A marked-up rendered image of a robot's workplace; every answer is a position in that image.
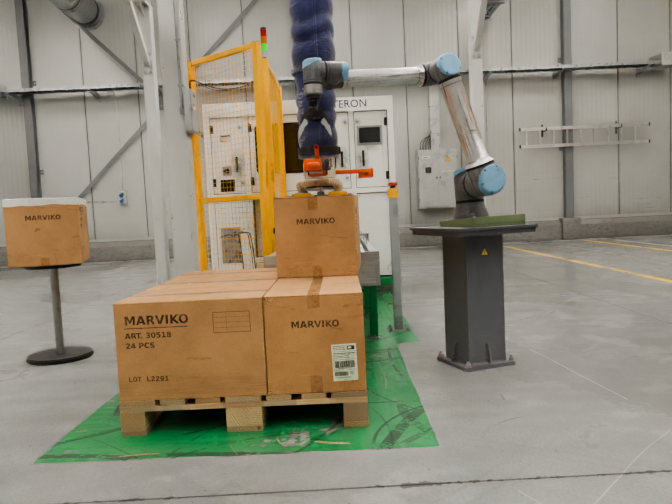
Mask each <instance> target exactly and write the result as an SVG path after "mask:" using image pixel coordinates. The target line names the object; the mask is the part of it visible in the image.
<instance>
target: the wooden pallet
mask: <svg viewBox="0 0 672 504"><path fill-rule="evenodd" d="M330 403H343V414H344V427H357V426H369V417H368V394H367V391H352V392H329V393H306V394H284V395H269V394H267V395H261V396H239V397H216V398H194V399H171V400H148V401H126V402H119V407H120V420H121V431H122V432H121V434H122V437H128V436H146V435H147V434H148V433H149V432H150V431H151V429H152V428H153V427H154V426H155V425H156V423H157V422H158V421H159V420H160V419H161V418H162V416H163V415H164V414H165V413H166V412H167V411H172V410H194V409H217V408H226V421H227V432H243V431H263V429H264V426H265V423H266V420H267V417H268V414H269V411H270V408H271V406H285V405H308V404H330Z"/></svg>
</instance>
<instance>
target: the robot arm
mask: <svg viewBox="0 0 672 504"><path fill-rule="evenodd" d="M460 68H461V62H460V59H459V58H458V57H457V56H456V55H454V54H453V53H445V54H443V55H440V56H439V57H438V58H437V59H435V60H434V61H432V62H429V63H424V64H418V65H417V66H416V67H406V68H382V69H357V70H349V67H348V63H347V62H343V61H341V62H334V61H322V59H321V58H317V57H314V58H308V59H305V60H304V61H303V68H302V69H303V86H304V88H302V90H304V95H305V96H306V99H308V108H307V110H306V112H305V114H304V115H303V116H302V118H301V122H300V128H299V138H301V136H302V133H303V131H304V129H305V127H306V126H307V125H308V122H314V121H320V118H322V120H321V124H322V125H323V126H325V129H326V130H327V131H328V134H329V135H330V136H332V132H331V128H330V125H329V121H328V118H327V116H326V114H325V113H323V111H322V109H321V108H318V99H321V95H322V94H323V90H326V91H331V90H333V89H337V88H347V87H368V86H388V85H408V84H416V85H417V86H418V87H426V86H432V85H436V84H439V86H440V88H441V91H442V94H443V97H444V99H445V102H446V105H447V108H448V111H449V113H450V116H451V119H452V122H453V125H454V128H455V130H456V133H457V136H458V139H459V142H460V145H461V147H462V150H463V153H464V156H465V159H466V162H467V166H466V167H464V168H460V169H457V170H455V171H454V178H453V179H454V188H455V200H456V208H455V212H454V215H453V220H457V219H465V218H473V217H487V216H489V212H488V211H487V208H486V206H485V204H484V197H485V196H492V195H494V194H497V193H499V192H500V191H501V190H502V189H503V188H504V186H505V183H506V176H505V172H504V170H503V169H502V168H501V167H500V166H498V165H496V164H495V161H494V159H493V158H491V157H489V156H488V154H487V151H486V148H485V145H484V142H483V139H482V137H481V134H480V131H479V128H478V125H477V122H476V119H475V117H474V114H473V111H472V108H471V105H470V102H469V99H468V97H467V94H466V91H465V88H464V85H463V82H462V79H461V75H460V72H459V71H460ZM307 118H308V122H307Z"/></svg>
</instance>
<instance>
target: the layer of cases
mask: <svg viewBox="0 0 672 504"><path fill-rule="evenodd" d="M113 317H114V330H115V343H116V357H117V370H118V383H119V396H120V402H126V401H148V400H171V399H194V398H216V397H239V396H261V395H267V394H269V395H284V394H306V393H329V392H352V391H367V384H366V361H365V338H364V316H363V293H362V289H361V286H360V282H359V278H358V275H356V276H331V277H305V278H279V279H278V278H277V267H276V268H255V269H233V270H212V271H190V272H187V273H185V274H182V275H180V276H177V277H175V278H173V279H170V280H168V281H166V282H163V283H161V284H158V285H156V286H154V287H151V288H149V289H147V290H144V291H142V292H140V293H137V294H135V295H132V296H130V297H128V298H125V299H123V300H121V301H118V302H116V303H114V304H113Z"/></svg>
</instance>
